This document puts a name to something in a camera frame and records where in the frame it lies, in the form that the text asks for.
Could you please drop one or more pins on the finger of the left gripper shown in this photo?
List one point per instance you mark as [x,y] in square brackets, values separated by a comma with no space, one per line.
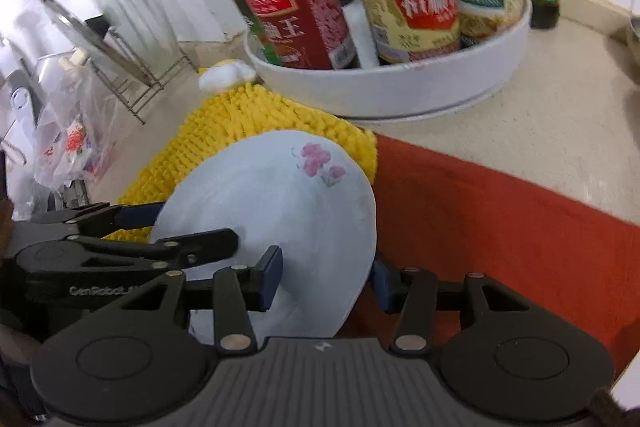
[101,219]
[185,251]

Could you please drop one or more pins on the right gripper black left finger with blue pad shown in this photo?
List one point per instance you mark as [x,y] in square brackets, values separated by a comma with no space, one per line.
[231,294]

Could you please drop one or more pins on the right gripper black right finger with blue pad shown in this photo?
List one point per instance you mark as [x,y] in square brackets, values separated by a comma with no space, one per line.
[416,295]

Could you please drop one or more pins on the white floral plate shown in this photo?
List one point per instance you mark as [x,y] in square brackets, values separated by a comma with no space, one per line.
[298,191]

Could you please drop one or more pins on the red cloth mat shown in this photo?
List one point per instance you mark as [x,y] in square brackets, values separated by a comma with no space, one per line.
[452,217]

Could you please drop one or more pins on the clear plastic bag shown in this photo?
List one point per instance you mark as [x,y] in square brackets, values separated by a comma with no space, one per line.
[75,132]

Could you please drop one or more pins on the yellow chenille cloth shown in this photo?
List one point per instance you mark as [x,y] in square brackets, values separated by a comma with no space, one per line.
[225,119]

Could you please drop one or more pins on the metal dish rack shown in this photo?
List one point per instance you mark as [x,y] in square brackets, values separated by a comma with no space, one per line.
[131,46]

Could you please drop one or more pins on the white rotating condiment rack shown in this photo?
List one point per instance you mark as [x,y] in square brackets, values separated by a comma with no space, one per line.
[422,89]

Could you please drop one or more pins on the right steel bowl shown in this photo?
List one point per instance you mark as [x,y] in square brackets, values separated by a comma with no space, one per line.
[632,33]

